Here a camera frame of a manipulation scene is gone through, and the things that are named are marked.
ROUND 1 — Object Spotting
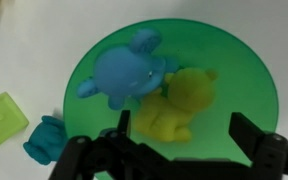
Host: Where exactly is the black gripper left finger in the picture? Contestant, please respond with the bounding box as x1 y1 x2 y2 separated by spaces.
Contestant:
48 109 172 180

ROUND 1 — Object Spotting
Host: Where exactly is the teal rubber toy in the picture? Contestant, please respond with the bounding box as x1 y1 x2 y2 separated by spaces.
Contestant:
22 115 68 166

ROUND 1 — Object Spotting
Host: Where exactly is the lime green cube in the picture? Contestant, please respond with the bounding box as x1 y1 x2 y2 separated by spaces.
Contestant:
0 91 30 154

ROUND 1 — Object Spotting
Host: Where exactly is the yellow bear toy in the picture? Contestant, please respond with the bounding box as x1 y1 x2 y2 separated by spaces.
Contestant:
134 67 218 144

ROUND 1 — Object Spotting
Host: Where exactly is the blue elephant toy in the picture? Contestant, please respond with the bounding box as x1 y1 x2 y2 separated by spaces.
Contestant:
76 27 180 111

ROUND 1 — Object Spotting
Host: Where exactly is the green translucent bowl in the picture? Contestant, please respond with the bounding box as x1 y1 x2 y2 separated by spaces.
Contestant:
62 18 279 180

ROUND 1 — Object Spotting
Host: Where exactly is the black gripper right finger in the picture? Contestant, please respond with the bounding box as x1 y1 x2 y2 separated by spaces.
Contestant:
228 112 288 180

